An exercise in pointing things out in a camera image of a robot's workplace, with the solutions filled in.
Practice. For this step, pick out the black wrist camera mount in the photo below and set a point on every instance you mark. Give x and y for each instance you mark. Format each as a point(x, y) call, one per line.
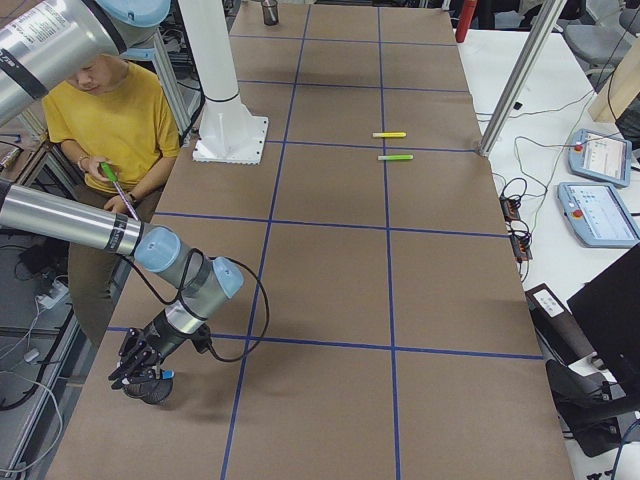
point(201, 339)

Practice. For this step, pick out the yellow marker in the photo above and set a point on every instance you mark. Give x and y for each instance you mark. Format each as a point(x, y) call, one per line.
point(389, 135)

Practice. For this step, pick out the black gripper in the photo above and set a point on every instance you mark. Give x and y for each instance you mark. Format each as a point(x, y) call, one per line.
point(154, 340)

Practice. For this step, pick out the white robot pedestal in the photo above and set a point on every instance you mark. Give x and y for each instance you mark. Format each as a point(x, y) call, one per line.
point(228, 132)

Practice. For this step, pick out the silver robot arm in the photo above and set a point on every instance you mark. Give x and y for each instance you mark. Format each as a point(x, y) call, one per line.
point(38, 51)

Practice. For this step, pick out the black mesh cup near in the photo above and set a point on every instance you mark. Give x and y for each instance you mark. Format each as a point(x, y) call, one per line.
point(153, 392)

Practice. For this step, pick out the black mesh cup far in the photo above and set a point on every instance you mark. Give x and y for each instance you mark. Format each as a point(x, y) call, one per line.
point(270, 12)

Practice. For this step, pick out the red cylinder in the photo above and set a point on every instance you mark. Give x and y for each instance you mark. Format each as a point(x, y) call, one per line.
point(465, 18)

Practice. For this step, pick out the near teach pendant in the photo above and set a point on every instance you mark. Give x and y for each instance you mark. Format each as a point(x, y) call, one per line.
point(597, 215)

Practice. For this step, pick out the green marker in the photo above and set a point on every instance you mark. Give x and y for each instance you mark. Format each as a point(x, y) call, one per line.
point(395, 157)

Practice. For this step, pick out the green pink pen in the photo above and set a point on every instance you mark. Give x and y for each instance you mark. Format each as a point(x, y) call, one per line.
point(109, 173)

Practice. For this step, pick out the far teach pendant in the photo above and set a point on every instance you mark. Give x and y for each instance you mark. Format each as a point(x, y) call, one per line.
point(601, 157)

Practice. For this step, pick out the teach pendant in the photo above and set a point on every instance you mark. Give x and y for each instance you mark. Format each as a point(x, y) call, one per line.
point(597, 215)
point(601, 157)

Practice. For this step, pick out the person in yellow shirt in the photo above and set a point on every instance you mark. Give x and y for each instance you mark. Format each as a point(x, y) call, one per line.
point(114, 111)

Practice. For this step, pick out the black mesh cup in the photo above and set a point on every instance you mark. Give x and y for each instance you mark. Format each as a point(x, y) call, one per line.
point(270, 12)
point(153, 392)

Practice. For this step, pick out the aluminium frame post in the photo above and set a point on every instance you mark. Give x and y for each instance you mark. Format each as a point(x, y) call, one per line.
point(532, 48)

